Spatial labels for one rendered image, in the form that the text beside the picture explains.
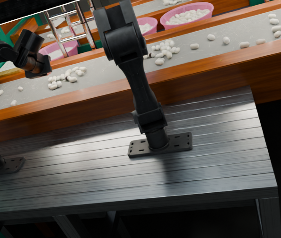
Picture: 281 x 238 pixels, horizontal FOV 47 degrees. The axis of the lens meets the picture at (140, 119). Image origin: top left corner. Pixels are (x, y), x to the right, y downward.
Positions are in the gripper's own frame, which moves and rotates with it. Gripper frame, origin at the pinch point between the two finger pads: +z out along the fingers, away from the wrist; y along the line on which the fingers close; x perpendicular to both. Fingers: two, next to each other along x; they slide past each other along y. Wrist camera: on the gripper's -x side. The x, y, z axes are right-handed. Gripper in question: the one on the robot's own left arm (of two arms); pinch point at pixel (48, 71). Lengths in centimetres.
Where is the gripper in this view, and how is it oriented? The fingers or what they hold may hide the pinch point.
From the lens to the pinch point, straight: 130.7
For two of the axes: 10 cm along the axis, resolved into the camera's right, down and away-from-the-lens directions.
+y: -9.6, 2.1, 2.0
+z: 2.1, 0.6, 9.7
